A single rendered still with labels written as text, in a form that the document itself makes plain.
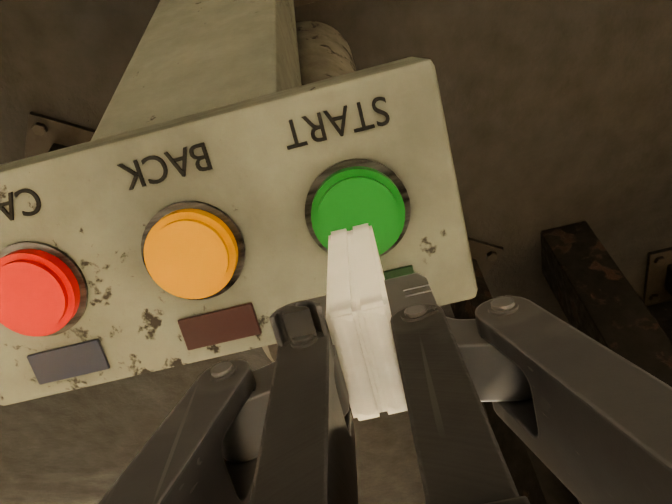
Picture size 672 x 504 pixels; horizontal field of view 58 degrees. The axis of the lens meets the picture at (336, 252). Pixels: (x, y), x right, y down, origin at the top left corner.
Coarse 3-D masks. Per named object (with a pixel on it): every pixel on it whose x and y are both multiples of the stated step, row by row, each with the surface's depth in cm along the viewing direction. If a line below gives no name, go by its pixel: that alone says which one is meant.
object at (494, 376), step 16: (400, 288) 16; (416, 288) 16; (400, 304) 16; (448, 320) 14; (464, 320) 14; (464, 336) 13; (480, 336) 13; (464, 352) 13; (480, 352) 13; (496, 352) 13; (480, 368) 13; (496, 368) 13; (512, 368) 13; (480, 384) 13; (496, 384) 13; (512, 384) 13; (528, 384) 13; (480, 400) 13; (496, 400) 13; (512, 400) 13
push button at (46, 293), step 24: (0, 264) 26; (24, 264) 26; (48, 264) 26; (0, 288) 26; (24, 288) 26; (48, 288) 26; (72, 288) 27; (0, 312) 27; (24, 312) 27; (48, 312) 27; (72, 312) 27
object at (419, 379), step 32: (416, 320) 13; (416, 352) 12; (448, 352) 12; (416, 384) 11; (448, 384) 11; (416, 416) 10; (448, 416) 10; (480, 416) 10; (416, 448) 9; (448, 448) 9; (480, 448) 9; (448, 480) 8; (480, 480) 8; (512, 480) 8
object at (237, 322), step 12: (216, 312) 28; (228, 312) 28; (240, 312) 28; (252, 312) 28; (180, 324) 28; (192, 324) 28; (204, 324) 28; (216, 324) 28; (228, 324) 28; (240, 324) 28; (252, 324) 28; (192, 336) 28; (204, 336) 28; (216, 336) 28; (228, 336) 28; (240, 336) 28; (192, 348) 28
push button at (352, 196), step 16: (336, 176) 25; (352, 176) 25; (368, 176) 25; (384, 176) 25; (320, 192) 25; (336, 192) 25; (352, 192) 25; (368, 192) 25; (384, 192) 25; (320, 208) 25; (336, 208) 25; (352, 208) 25; (368, 208) 25; (384, 208) 25; (400, 208) 26; (320, 224) 26; (336, 224) 26; (352, 224) 26; (368, 224) 26; (384, 224) 26; (400, 224) 26; (320, 240) 26; (384, 240) 26
